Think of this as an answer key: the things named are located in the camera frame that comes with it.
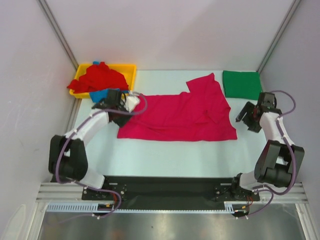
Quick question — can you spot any magenta t shirt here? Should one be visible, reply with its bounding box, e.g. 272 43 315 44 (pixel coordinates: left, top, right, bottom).
117 73 238 142

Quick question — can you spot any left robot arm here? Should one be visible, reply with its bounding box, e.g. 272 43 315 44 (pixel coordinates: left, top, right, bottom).
48 89 140 200

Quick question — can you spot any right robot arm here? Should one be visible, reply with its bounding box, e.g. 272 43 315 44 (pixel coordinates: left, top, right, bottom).
230 91 305 201

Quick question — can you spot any blue t shirt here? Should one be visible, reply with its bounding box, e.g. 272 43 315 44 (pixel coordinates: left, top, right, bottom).
89 60 131 104

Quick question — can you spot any folded green t shirt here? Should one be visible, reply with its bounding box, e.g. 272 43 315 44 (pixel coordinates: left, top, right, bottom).
222 70 263 100

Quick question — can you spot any red t shirt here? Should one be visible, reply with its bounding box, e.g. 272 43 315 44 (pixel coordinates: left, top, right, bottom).
67 62 129 95

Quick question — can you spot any yellow plastic bin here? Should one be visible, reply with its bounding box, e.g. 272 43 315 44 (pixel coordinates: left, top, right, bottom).
69 61 137 99

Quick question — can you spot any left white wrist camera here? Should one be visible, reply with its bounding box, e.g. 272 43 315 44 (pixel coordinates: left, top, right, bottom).
123 91 141 113

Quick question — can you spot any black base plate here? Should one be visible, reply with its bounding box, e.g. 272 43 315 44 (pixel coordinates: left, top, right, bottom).
79 176 274 210

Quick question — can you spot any aluminium frame rail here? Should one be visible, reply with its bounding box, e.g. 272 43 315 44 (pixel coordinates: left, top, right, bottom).
36 182 308 204

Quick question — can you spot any slotted cable duct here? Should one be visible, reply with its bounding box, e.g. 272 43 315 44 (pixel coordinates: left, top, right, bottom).
46 202 245 214

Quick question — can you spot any left corner aluminium post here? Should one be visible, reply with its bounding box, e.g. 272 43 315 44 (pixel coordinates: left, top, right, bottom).
36 0 79 70

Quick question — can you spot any corner aluminium post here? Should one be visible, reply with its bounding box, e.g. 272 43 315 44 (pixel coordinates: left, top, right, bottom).
36 0 79 70
256 0 302 74

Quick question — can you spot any right corner aluminium post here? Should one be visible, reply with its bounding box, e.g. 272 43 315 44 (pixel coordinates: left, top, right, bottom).
256 0 302 74

